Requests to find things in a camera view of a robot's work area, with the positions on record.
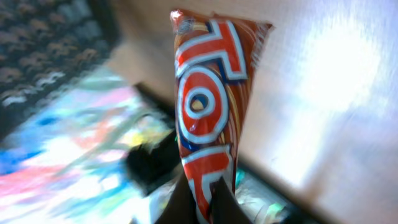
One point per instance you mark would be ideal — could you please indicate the grey plastic mesh basket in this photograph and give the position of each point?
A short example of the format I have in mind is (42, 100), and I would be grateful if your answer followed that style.
(47, 45)

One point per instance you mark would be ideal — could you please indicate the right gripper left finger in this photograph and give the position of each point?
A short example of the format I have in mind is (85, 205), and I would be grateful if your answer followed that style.
(181, 206)

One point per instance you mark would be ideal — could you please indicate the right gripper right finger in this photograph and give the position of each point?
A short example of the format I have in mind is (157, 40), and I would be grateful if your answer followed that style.
(224, 207)

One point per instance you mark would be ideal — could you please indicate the red chocolate bar wrapper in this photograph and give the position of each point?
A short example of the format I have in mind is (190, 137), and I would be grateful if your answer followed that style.
(216, 59)

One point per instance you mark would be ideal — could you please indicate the colourful painted board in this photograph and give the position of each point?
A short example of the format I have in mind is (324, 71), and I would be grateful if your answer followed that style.
(67, 164)

